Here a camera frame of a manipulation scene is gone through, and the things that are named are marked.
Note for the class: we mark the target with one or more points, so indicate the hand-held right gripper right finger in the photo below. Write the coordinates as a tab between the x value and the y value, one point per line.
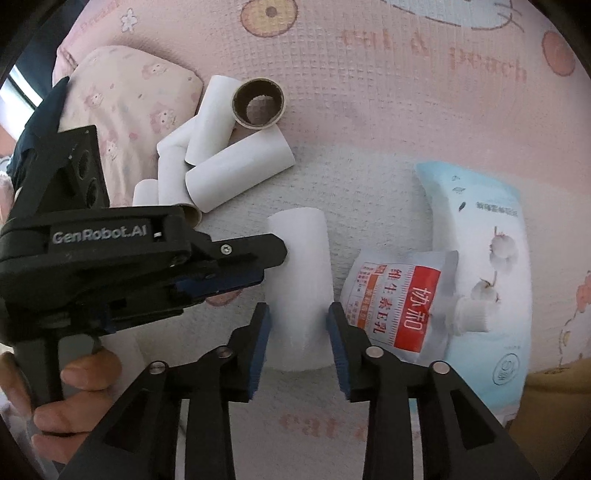
337	350

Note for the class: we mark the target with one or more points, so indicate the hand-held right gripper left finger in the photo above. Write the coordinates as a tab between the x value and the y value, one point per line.
261	350

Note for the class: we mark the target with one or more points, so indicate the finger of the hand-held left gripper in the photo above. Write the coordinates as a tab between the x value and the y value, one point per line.
138	311
207	288

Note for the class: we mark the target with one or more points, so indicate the white toilet paper roll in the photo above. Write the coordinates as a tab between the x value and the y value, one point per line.
300	286

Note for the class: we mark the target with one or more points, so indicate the white cardboard tube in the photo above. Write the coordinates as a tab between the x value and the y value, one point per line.
145	191
171	175
258	102
240	173
217	117

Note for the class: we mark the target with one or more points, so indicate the person's left hand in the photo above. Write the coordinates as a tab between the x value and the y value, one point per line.
87	371

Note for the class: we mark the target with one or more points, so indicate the white spout pouch red label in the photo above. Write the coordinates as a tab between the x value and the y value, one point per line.
397	300

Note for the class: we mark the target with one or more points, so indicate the dark blue cloth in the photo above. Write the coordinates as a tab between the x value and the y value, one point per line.
41	115

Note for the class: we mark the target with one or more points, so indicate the pink cartoon print pillow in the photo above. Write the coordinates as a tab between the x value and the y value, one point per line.
124	101

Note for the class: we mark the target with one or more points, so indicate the light blue tissue pack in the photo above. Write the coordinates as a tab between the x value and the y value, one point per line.
485	207

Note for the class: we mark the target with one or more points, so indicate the pink printed blanket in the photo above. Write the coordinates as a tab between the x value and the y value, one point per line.
369	92

